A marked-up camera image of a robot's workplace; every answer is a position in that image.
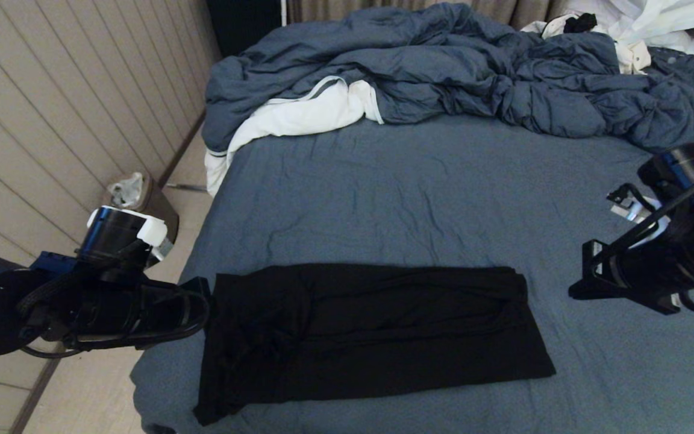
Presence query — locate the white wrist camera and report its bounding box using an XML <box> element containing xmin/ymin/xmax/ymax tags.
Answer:
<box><xmin>607</xmin><ymin>184</ymin><xmax>673</xmax><ymax>248</ymax></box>
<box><xmin>76</xmin><ymin>205</ymin><xmax>174</xmax><ymax>269</ymax></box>

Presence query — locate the crumpled blue duvet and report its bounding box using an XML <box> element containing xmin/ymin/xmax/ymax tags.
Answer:
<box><xmin>201</xmin><ymin>0</ymin><xmax>694</xmax><ymax>159</ymax></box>

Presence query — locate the black tall furniture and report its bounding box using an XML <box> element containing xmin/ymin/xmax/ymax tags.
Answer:
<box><xmin>205</xmin><ymin>0</ymin><xmax>284</xmax><ymax>58</ymax></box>

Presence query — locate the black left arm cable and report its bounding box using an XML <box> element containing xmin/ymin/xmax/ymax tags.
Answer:
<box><xmin>22</xmin><ymin>283</ymin><xmax>210</xmax><ymax>359</ymax></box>

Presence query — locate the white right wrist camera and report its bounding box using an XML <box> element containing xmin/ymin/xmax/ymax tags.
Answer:
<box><xmin>607</xmin><ymin>184</ymin><xmax>673</xmax><ymax>248</ymax></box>

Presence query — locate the black t-shirt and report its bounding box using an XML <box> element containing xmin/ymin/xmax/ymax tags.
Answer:
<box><xmin>193</xmin><ymin>263</ymin><xmax>557</xmax><ymax>426</ymax></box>

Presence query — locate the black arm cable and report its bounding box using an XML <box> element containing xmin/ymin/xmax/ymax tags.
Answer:
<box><xmin>600</xmin><ymin>169</ymin><xmax>694</xmax><ymax>314</ymax></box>
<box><xmin>22</xmin><ymin>283</ymin><xmax>210</xmax><ymax>359</ymax></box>

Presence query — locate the brown trash bin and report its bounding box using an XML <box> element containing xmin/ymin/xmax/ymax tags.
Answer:
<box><xmin>106</xmin><ymin>172</ymin><xmax>180</xmax><ymax>243</ymax></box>

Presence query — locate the white crumpled shirt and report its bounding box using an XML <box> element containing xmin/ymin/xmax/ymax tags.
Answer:
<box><xmin>522</xmin><ymin>0</ymin><xmax>694</xmax><ymax>74</ymax></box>

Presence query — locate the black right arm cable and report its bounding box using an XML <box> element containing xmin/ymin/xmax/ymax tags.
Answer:
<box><xmin>600</xmin><ymin>169</ymin><xmax>694</xmax><ymax>314</ymax></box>

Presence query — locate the small black fabric item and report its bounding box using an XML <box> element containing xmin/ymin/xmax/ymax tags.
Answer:
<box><xmin>564</xmin><ymin>12</ymin><xmax>599</xmax><ymax>34</ymax></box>

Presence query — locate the white duvet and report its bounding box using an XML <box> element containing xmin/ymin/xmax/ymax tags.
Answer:
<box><xmin>204</xmin><ymin>75</ymin><xmax>385</xmax><ymax>198</ymax></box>

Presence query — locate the beige curtain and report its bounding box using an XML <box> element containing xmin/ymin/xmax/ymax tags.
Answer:
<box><xmin>287</xmin><ymin>0</ymin><xmax>571</xmax><ymax>25</ymax></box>

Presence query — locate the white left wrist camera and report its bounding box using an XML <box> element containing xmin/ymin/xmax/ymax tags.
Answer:
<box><xmin>76</xmin><ymin>205</ymin><xmax>174</xmax><ymax>269</ymax></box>

